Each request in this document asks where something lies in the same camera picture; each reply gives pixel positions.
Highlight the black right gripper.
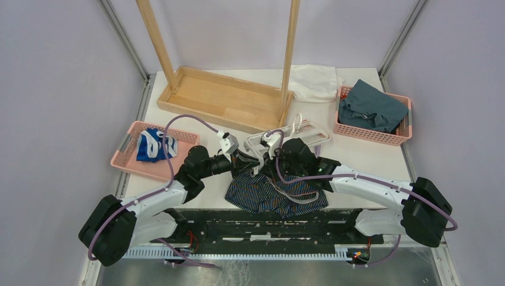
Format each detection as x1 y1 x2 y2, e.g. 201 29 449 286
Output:
260 144 306 182

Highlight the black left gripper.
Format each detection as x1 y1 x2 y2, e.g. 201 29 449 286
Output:
198 148 260 180

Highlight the navy striped boxer underwear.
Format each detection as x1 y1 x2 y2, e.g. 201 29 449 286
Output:
225 173 329 218

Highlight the white plastic clip hanger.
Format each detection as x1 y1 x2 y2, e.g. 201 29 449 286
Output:
244 113 331 158

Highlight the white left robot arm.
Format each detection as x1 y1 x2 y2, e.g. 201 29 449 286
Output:
78 145 260 266

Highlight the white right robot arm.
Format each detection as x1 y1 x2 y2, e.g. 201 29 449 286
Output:
260 133 457 248

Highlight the wooden hanger rack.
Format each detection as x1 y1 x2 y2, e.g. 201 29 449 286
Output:
137 1 300 133

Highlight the blue white underwear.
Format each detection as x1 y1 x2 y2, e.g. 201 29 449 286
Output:
136 128 178 163

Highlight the teal grey underwear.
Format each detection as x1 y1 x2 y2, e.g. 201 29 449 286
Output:
338 79 408 133

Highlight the white folded cloth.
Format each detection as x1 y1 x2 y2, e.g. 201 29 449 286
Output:
288 64 345 104

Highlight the pink basket left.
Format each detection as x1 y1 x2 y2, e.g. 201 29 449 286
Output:
110 121 200 182

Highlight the pink basket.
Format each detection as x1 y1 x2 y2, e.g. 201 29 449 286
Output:
333 80 413 146
110 121 200 182

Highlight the pink basket right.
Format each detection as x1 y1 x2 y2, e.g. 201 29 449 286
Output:
333 80 413 146

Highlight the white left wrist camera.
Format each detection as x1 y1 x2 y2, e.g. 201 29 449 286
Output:
216 129 239 159

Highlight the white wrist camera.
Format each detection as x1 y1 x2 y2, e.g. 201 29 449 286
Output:
216 129 239 159
260 129 284 160

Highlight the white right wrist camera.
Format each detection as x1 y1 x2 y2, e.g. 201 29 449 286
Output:
260 129 284 160

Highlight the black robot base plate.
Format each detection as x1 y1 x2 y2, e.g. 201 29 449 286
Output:
165 209 384 254

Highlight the white slotted cable duct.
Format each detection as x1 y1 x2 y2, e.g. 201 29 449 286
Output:
123 245 352 262

